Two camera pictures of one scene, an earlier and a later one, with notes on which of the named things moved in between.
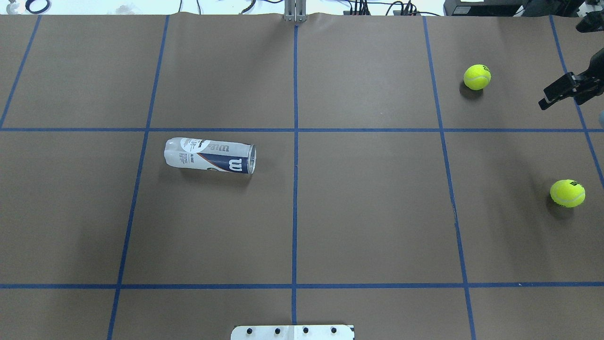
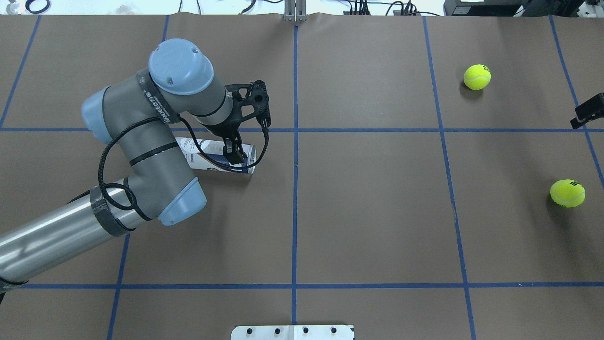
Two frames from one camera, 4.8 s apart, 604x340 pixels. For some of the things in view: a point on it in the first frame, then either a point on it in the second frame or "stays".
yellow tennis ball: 567,193 stays
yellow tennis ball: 477,77 stays
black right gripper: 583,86 to 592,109
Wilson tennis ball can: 199,154 stays
